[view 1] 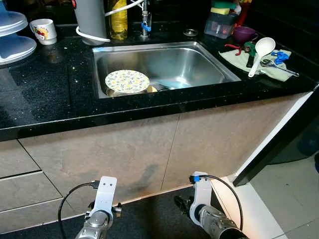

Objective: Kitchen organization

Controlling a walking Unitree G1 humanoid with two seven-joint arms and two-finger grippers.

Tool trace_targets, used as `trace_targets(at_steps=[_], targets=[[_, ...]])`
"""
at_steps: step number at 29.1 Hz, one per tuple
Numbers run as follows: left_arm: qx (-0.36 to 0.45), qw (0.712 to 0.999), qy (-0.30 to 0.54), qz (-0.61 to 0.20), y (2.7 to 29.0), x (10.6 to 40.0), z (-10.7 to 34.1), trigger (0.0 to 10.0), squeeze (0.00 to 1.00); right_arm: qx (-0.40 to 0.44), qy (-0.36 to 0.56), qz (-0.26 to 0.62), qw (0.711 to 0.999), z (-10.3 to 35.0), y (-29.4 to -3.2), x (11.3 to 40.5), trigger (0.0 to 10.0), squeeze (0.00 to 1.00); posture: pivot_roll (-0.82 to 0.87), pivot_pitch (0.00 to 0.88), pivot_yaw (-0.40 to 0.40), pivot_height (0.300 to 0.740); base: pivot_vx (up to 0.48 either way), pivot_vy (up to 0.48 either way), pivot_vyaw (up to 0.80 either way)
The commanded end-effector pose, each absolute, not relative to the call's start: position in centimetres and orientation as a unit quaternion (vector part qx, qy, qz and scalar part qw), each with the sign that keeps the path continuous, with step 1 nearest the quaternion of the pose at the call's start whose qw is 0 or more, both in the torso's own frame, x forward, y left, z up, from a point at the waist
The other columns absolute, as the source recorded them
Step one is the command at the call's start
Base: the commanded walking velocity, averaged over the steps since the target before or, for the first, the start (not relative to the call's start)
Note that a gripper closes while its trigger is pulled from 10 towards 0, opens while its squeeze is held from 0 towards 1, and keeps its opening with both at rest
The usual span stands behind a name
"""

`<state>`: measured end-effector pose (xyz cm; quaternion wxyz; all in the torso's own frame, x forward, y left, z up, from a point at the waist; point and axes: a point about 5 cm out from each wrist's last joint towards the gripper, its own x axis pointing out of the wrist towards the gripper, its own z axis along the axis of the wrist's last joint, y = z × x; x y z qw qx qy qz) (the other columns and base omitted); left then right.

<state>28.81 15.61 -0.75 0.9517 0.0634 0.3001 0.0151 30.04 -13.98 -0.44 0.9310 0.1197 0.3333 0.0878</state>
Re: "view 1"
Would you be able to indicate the floral plate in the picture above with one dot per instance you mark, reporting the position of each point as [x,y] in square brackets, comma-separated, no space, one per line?
[127,81]

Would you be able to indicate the wide beige cabinet door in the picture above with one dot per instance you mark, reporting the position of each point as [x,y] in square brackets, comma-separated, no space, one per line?
[99,154]

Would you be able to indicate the white base plinth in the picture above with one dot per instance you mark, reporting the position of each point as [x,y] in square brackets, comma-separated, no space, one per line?
[241,209]

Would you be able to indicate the beige cabinet kickboard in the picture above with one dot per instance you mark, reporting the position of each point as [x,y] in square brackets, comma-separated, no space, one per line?
[30,219]

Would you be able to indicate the beige cabinet drawer front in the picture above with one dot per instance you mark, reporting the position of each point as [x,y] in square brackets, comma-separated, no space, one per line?
[15,159]
[25,191]

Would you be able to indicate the light blue plate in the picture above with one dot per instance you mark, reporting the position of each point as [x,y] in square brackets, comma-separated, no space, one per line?
[177,83]

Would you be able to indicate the black side panel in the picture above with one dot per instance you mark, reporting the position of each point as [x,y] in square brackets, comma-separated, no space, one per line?
[294,144]

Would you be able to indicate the stainless steel sink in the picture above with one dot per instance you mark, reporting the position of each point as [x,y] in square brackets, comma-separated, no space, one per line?
[189,62]

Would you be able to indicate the pale green cloth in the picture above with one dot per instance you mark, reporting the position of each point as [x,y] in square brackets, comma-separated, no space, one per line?
[234,59]

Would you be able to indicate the silver metal utensil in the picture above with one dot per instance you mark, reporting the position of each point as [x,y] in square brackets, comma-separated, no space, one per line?
[269,63]

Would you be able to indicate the round metal drain cap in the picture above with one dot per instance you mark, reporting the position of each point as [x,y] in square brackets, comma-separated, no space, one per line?
[190,33]

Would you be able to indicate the white plastic ladle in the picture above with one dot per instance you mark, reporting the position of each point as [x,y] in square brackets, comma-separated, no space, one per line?
[265,46]

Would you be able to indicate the purple cup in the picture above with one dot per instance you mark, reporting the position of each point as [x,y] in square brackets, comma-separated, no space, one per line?
[243,35]

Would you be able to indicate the clear plastic sponge container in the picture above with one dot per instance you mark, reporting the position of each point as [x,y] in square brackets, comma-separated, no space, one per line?
[219,27]

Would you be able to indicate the blue faucet clip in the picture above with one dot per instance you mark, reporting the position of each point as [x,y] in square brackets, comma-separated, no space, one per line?
[146,26]

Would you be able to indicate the yellow oil bottle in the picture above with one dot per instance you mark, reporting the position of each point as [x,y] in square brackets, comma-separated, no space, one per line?
[118,25]

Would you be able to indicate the white printed mug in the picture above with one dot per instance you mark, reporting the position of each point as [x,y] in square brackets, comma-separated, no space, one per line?
[47,32]

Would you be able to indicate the grey water filter cylinder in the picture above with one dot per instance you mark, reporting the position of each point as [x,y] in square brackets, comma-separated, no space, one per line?
[90,20]

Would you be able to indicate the white blue tiered rack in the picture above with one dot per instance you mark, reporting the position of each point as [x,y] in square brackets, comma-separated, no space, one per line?
[15,47]

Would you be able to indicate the chrome faucet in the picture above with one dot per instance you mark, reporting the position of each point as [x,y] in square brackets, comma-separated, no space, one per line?
[145,12]

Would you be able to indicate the yellow green sponge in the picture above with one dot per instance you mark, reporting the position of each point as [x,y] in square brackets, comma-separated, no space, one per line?
[220,10]

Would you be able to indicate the red yellow bottle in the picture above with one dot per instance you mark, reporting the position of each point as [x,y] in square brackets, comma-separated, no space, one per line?
[244,15]

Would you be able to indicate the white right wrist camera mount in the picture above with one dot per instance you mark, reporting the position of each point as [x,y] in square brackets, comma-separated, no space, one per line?
[202,196]

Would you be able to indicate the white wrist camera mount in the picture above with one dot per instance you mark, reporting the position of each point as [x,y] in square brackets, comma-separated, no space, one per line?
[106,191]
[202,196]

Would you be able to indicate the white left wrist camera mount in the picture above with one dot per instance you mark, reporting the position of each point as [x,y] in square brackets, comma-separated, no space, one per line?
[106,191]

